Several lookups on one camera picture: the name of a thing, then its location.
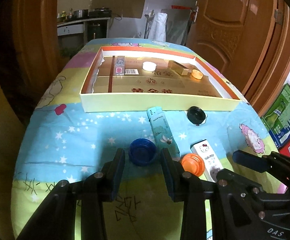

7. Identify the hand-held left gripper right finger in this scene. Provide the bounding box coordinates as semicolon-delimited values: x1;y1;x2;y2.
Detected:
160;148;250;240

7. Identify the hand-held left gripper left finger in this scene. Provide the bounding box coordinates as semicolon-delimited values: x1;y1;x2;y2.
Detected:
16;148;126;240

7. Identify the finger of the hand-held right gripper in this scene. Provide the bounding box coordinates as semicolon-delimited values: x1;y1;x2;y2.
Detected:
216;169;260;198
232;149;290;188

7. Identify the translucent orange bottle cap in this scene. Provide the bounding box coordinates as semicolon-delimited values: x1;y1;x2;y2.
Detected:
180;154;206;174

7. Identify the blue bottle cap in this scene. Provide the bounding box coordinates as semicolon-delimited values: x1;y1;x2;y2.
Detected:
128;139;158;167

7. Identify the white cartoon lighter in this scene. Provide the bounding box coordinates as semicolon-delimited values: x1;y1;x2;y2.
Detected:
190;142;224;183

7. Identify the teal lighter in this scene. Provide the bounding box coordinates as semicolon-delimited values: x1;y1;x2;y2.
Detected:
146;107;181;160

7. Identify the black bottle cap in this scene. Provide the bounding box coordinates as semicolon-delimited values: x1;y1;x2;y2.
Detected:
187;106;207;125

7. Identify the shallow cream orange-rimmed box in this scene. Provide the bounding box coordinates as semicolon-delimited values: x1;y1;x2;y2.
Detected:
79;45;242;113

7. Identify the clear lighter with red label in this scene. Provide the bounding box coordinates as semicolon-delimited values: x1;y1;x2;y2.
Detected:
113;56;125;76

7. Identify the gold rectangular box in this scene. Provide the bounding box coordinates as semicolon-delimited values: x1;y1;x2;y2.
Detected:
169;60;189;76

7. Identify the white bottle cap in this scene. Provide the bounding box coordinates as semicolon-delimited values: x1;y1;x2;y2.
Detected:
142;61;157;71

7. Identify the cartoon sheep printed tablecloth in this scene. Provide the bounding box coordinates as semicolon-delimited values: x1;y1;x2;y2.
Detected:
11;38;285;240

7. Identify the green beverage carton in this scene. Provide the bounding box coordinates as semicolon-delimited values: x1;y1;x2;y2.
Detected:
260;84;290;145

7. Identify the gold printed cardboard liner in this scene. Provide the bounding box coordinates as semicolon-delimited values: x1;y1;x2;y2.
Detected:
95;55;223;98

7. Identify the brown wooden door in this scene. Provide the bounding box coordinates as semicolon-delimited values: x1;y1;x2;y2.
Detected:
186;0;278;85

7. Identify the metal door hinge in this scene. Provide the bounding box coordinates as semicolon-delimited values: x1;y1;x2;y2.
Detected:
274;9;284;25

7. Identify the clear plastic sheet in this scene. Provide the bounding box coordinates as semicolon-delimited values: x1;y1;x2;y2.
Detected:
166;9;190;45

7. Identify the rolled white plastic sheet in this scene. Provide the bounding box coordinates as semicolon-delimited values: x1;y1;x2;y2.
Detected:
150;12;168;42

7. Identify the white kitchen counter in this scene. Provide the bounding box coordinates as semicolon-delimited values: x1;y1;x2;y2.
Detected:
57;17;110;43

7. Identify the black gas stove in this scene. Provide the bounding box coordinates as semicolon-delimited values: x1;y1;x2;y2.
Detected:
89;9;112;18

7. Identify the brown wooden door frame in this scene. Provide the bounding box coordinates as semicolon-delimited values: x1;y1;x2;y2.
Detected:
12;0;290;117

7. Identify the door handle with red ribbon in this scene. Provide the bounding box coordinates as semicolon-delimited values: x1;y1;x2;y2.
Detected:
171;1;200;23

